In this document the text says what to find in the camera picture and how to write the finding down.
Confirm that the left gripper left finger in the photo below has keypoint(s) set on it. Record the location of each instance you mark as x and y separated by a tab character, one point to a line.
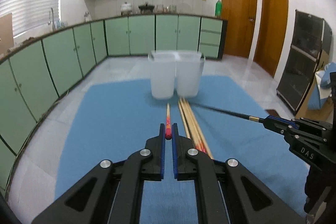
111	192

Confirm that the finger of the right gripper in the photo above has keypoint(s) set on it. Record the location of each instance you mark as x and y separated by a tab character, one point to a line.
280	120
274	127

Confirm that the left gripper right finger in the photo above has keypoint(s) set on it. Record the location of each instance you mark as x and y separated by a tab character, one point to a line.
227	192

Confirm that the red patterned chopstick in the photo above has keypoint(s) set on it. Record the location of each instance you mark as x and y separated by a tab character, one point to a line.
168	134

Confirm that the green lower kitchen cabinets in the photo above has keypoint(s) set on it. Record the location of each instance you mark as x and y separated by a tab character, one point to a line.
37	74

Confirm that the blue white cloth pile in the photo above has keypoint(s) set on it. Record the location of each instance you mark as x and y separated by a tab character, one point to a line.
322	89

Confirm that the blue table mat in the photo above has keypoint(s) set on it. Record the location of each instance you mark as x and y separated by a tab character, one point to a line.
115	119

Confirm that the wooden chopstick silver band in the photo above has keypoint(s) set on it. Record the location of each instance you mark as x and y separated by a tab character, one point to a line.
198	126

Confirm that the black glass cabinet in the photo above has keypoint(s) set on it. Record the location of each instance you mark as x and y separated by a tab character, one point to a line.
309	50

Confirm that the wooden chopstick bundle piece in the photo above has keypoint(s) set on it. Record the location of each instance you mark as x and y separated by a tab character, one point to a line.
185	125

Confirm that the right wooden door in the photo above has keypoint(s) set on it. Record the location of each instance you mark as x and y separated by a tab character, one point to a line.
273	23

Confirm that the wooden door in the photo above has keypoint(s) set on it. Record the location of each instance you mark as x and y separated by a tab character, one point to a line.
240	16
273	23

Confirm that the right white plastic cup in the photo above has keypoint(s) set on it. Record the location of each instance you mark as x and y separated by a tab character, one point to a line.
190	66

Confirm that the white plastic cup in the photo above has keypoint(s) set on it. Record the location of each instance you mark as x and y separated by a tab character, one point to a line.
190	66
162	74

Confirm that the green bottle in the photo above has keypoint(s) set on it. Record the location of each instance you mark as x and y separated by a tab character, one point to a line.
218	8

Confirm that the left wooden door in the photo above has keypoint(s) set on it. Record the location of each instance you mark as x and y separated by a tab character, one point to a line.
240	16

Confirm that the left white plastic cup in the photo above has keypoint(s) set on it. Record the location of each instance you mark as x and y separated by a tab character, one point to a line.
162	74

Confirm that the chrome sink faucet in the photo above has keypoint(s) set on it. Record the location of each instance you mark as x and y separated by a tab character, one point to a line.
51	21

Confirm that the black wok on stove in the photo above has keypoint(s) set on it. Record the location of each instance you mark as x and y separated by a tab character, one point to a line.
146	8

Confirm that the white pot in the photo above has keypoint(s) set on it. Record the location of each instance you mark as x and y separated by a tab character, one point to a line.
126	8

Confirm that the brown cardboard board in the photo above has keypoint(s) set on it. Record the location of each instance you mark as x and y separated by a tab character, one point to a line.
6	33

